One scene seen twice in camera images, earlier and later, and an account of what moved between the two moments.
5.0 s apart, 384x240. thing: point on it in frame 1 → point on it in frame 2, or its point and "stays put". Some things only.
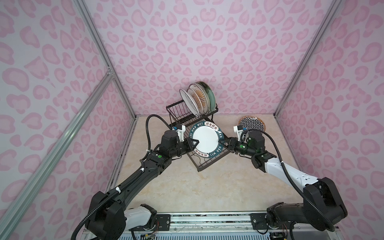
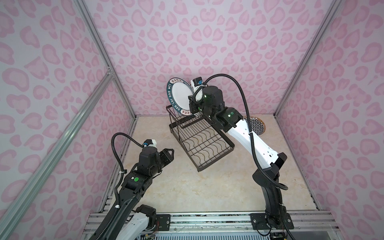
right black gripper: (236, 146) → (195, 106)
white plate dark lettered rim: (209, 135) → (178, 90)
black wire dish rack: (203, 140) stays put
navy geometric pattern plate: (252, 122) stays put
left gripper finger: (192, 145) → (170, 156)
